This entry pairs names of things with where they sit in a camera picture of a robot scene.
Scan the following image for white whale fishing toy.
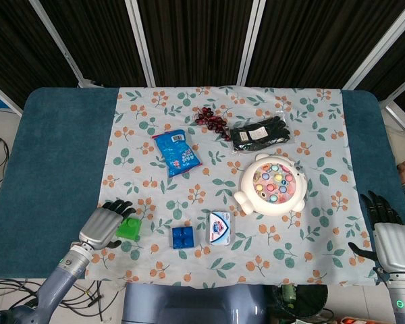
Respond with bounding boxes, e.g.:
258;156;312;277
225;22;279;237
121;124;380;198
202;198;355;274
233;152;307;217

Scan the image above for green device under table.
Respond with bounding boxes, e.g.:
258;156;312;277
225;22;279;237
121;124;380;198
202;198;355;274
278;283;300;310

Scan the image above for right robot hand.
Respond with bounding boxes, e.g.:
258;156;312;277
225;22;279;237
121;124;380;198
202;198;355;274
348;190;405;275

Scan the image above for black floor cables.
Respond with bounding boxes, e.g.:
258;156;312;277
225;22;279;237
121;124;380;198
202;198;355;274
0;277;126;324

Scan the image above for teal table cover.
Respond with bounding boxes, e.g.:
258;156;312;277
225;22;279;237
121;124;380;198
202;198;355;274
0;86;405;279

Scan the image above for blue toy building block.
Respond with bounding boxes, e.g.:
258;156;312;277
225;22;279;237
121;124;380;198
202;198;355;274
170;226;195;250

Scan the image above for green toy building block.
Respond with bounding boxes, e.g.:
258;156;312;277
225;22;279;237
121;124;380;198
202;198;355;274
116;217;142;241

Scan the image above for floral tablecloth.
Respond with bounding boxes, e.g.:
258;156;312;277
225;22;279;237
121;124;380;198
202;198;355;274
83;86;385;290

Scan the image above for black folding screen panels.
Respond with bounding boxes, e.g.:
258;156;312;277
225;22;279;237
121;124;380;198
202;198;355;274
0;0;405;112

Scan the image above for white blue soap box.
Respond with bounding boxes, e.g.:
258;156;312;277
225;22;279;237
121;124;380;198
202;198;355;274
205;210;234;246

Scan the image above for dark red bead string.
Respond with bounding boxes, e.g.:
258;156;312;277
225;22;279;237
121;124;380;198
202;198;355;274
194;106;232;142

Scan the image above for grey blue robot torso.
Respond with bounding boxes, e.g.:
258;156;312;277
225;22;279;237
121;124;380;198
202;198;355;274
121;282;269;324

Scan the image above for blue snack bag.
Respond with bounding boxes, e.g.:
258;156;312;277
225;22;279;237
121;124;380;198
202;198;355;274
151;129;203;179

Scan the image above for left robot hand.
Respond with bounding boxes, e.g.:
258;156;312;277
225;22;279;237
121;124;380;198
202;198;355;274
78;198;137;250

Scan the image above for black gloves in plastic bag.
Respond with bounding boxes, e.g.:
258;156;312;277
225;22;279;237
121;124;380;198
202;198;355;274
228;115;293;155

